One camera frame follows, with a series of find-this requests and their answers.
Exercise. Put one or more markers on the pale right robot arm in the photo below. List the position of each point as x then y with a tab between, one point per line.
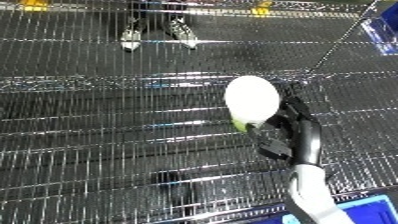
314	196

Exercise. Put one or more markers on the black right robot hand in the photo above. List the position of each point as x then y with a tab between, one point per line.
305	140

